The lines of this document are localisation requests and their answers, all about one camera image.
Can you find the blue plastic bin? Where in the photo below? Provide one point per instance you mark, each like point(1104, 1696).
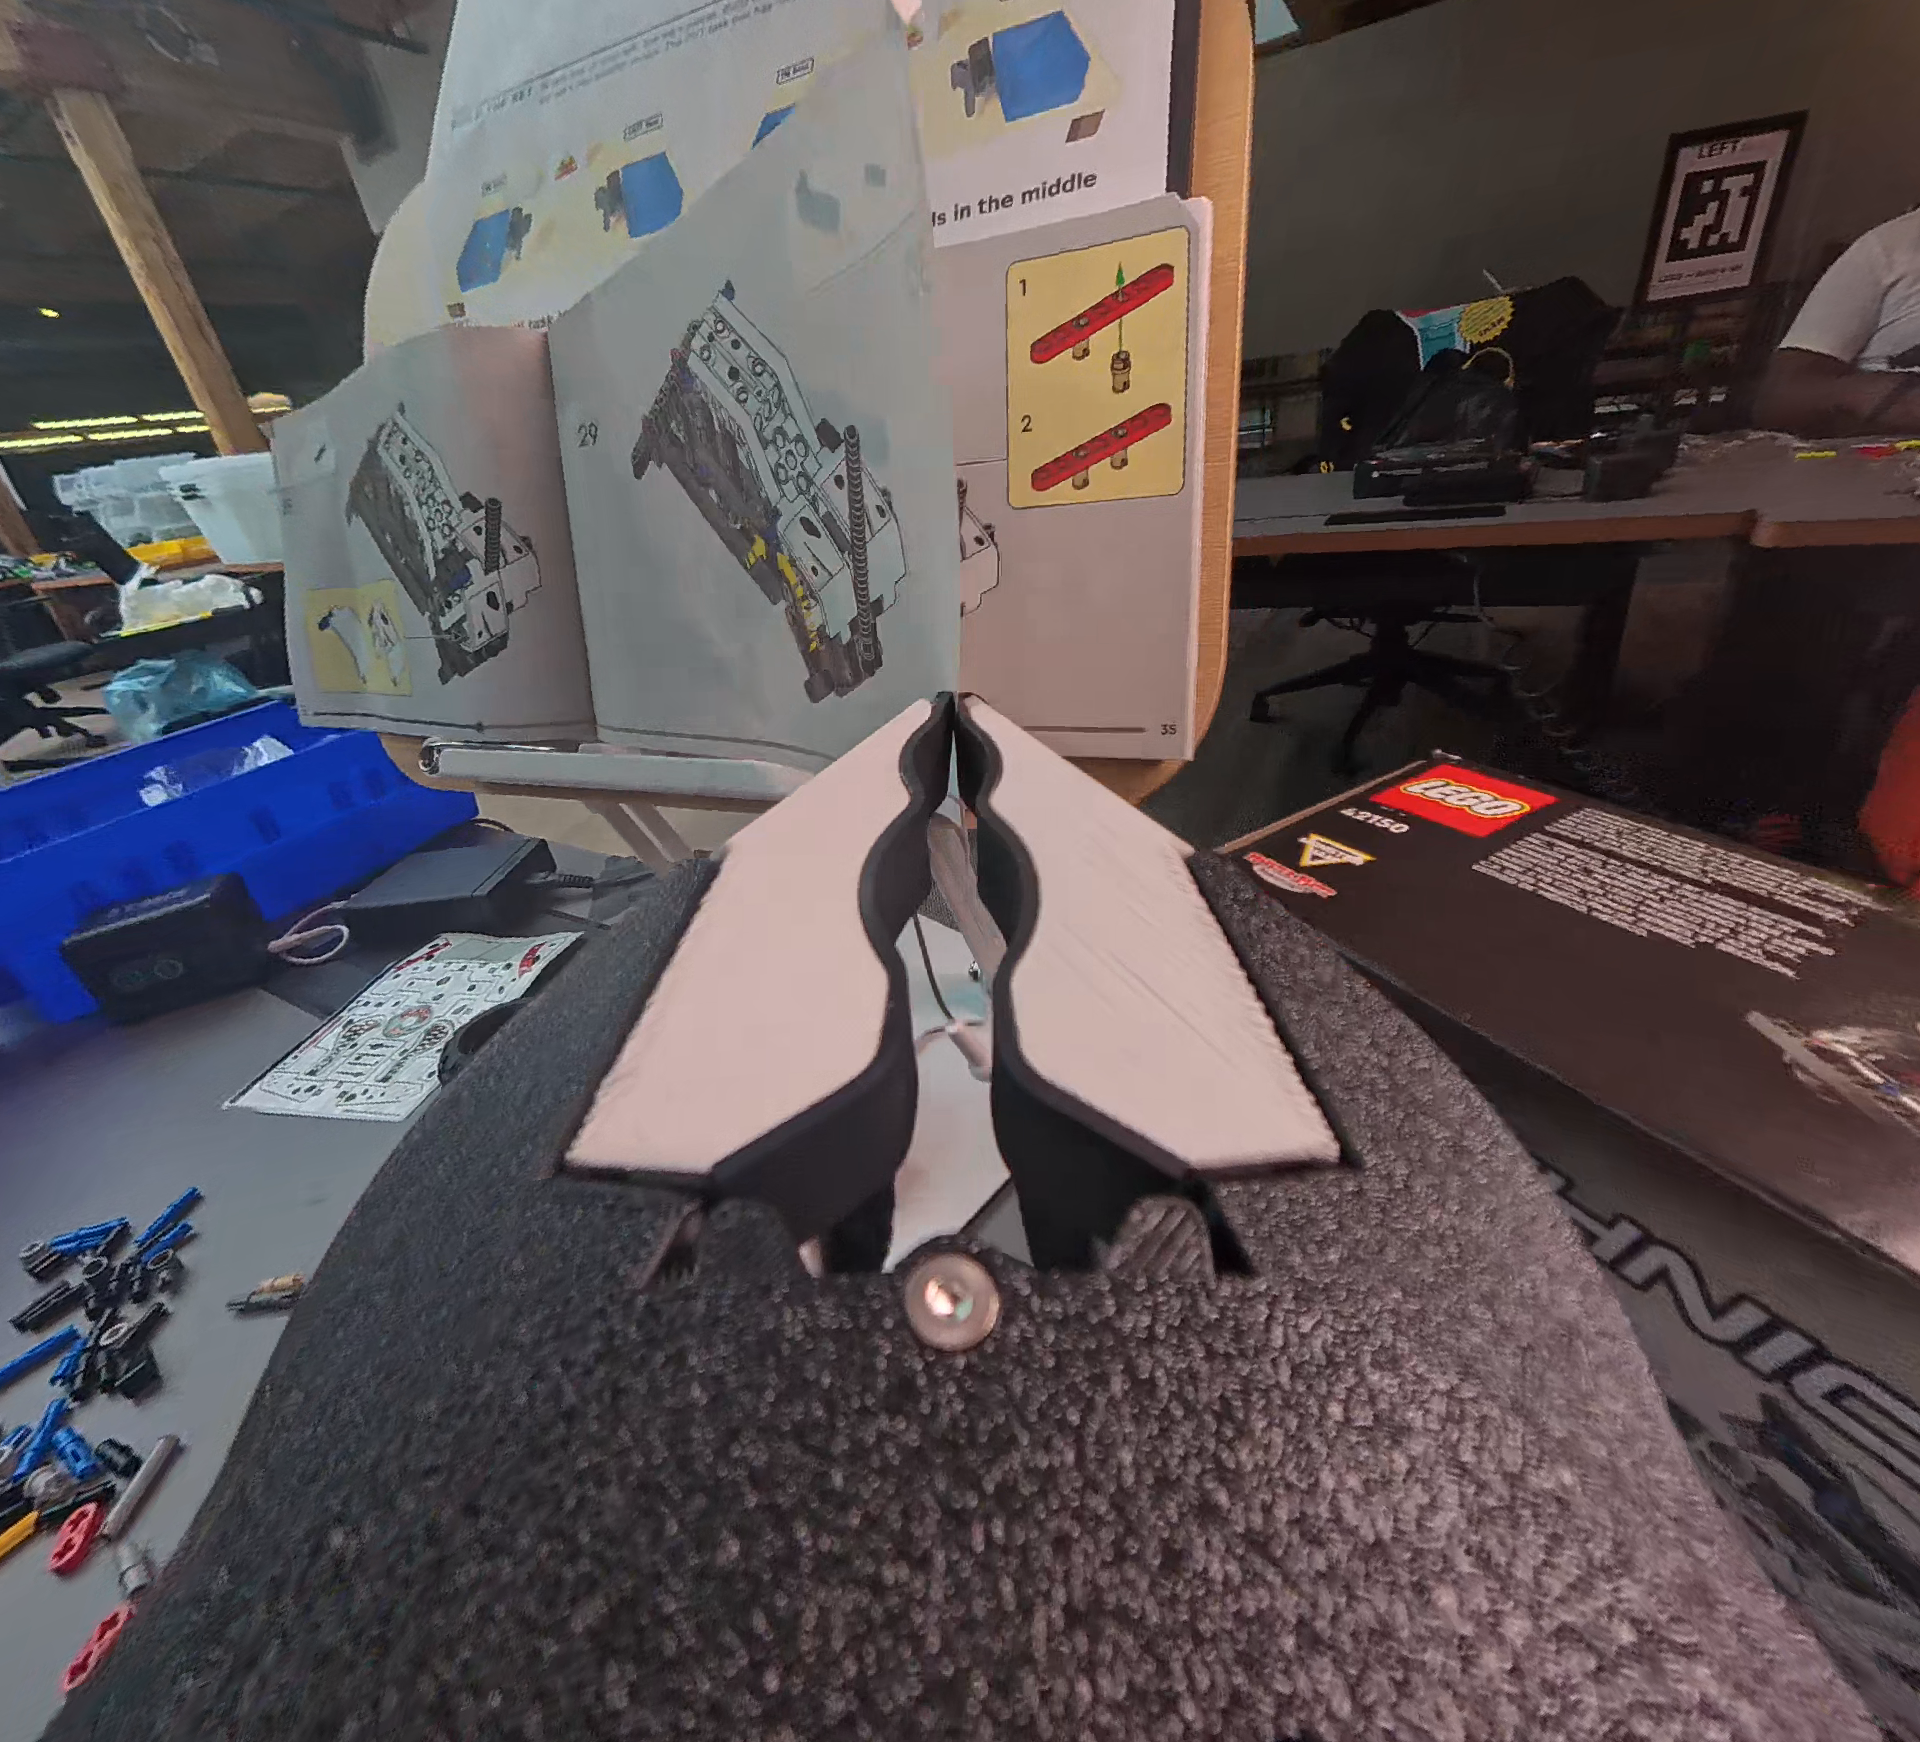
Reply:
point(300, 812)

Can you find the toy instruction booklet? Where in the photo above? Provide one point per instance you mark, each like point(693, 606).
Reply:
point(750, 422)

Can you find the black white marker poster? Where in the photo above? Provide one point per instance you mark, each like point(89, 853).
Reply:
point(1724, 213)

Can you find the pile of blue black toy pieces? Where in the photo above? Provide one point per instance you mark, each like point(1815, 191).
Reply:
point(104, 1336)

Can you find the blue plastic bag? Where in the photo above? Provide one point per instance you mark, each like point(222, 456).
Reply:
point(181, 693)

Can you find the toy sticker sheet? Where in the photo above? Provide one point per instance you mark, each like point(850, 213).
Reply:
point(405, 1023)

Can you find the black backpack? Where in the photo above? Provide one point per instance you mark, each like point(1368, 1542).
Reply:
point(1440, 406)

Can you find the black power adapter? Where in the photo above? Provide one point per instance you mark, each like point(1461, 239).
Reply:
point(451, 880)

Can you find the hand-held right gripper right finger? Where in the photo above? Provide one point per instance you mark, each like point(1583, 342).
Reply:
point(1140, 1006)

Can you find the clear plastic storage boxes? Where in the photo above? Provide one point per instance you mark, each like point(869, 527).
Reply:
point(224, 505)

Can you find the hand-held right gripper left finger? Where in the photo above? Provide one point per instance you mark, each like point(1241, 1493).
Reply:
point(750, 1006)

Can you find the toy set cardboard box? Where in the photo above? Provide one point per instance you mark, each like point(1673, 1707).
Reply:
point(1575, 963)

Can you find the black office chair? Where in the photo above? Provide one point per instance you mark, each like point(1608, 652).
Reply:
point(1394, 663)

